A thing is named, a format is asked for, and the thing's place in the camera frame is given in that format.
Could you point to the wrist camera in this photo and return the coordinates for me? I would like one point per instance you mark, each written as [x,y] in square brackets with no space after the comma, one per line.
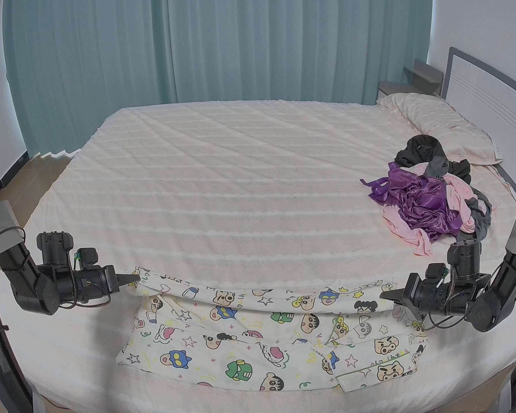
[435,272]
[87,258]

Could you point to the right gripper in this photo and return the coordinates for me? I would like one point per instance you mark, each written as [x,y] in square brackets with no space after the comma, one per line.
[425,297]

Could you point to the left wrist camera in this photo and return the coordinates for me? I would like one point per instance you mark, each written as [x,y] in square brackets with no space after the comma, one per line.
[87,258]

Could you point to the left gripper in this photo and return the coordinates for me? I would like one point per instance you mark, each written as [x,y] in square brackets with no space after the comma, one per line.
[94,283]

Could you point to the white printed pyjama top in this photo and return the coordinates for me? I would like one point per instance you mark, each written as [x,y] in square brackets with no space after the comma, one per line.
[241,342]

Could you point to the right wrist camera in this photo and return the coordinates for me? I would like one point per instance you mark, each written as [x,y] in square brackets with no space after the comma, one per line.
[435,272]

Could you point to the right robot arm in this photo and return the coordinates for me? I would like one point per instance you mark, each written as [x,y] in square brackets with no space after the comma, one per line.
[486,303]

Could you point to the blue-green curtain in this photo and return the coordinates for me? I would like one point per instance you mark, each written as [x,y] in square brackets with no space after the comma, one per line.
[198,37]

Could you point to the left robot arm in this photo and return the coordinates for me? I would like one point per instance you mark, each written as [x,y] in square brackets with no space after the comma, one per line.
[30,286]

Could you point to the bed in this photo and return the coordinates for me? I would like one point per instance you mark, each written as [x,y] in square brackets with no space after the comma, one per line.
[241,179]

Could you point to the grey bedside table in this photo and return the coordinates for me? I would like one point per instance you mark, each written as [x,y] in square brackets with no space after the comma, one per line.
[417,82]

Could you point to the cream pillow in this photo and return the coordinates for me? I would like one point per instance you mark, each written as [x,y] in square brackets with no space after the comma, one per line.
[430,118]

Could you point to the pile of clothes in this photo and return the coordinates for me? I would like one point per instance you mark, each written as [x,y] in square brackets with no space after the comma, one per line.
[421,204]

